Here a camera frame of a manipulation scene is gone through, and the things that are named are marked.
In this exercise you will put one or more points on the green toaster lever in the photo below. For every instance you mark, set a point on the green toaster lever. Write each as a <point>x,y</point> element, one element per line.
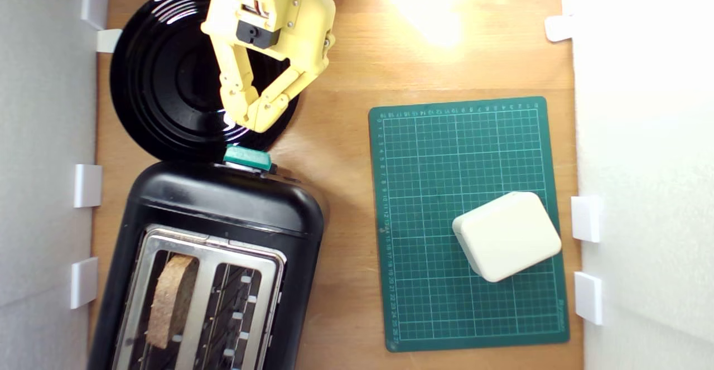
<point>248,158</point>

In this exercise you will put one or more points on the black two-slot toaster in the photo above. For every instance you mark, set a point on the black two-slot toaster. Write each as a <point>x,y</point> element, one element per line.
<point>223,202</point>

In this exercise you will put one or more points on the black ridged plate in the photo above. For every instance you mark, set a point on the black ridged plate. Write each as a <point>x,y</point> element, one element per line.
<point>156,80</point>

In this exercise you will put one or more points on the green cutting mat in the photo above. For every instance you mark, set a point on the green cutting mat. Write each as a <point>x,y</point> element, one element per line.
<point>424,163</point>

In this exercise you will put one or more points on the brown bread slice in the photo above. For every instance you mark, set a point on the brown bread slice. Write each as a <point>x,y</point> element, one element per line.
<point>173,303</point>

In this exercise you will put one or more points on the white rounded block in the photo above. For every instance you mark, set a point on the white rounded block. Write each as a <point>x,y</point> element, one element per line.
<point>507,236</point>

